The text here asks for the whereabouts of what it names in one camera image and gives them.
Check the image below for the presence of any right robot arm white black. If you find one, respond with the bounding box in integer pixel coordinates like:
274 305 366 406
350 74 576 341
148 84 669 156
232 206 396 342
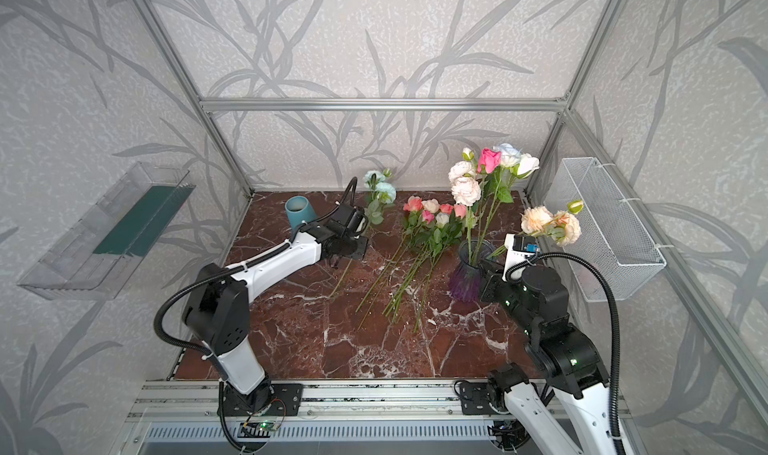
480 253 633 454

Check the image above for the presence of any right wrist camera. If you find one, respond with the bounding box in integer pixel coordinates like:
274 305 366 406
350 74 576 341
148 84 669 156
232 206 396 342
504 234 539 281

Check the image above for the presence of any blue purple glass vase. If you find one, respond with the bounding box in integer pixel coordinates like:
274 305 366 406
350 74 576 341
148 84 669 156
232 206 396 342
449 241 484 303

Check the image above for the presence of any white wire mesh basket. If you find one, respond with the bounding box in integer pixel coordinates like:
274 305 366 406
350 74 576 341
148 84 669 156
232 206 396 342
544 157 666 301

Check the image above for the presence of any pink white rose bunch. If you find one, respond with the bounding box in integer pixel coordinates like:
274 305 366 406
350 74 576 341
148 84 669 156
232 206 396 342
386 196 464 328

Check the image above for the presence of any peach carnation stem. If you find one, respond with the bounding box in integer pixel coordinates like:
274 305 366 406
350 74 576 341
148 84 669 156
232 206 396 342
448 147 482 243

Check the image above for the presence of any white rose stem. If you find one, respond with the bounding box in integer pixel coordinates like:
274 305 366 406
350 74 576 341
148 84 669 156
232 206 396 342
490 143 540 221

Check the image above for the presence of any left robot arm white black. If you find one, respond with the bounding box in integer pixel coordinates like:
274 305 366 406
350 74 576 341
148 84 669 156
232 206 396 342
153 178 368 414

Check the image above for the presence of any teal ceramic vase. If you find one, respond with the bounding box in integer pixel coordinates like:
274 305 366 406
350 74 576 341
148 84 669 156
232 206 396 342
285 195 317 233

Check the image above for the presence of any cream peach flower stem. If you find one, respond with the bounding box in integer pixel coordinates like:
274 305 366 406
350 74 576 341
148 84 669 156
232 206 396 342
520 200 584 247

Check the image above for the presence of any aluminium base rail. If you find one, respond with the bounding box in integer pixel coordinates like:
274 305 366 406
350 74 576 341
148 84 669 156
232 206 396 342
122 378 631 444

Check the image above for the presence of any clear plastic wall tray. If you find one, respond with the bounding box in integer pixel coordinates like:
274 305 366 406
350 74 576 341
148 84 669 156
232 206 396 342
18 162 195 301

